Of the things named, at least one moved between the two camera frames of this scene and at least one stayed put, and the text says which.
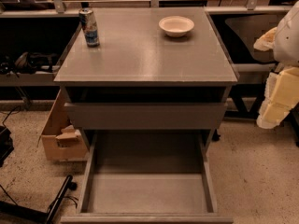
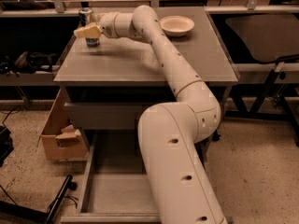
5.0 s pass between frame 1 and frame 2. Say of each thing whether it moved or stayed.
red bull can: stayed
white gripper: moved
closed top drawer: stayed
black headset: stayed
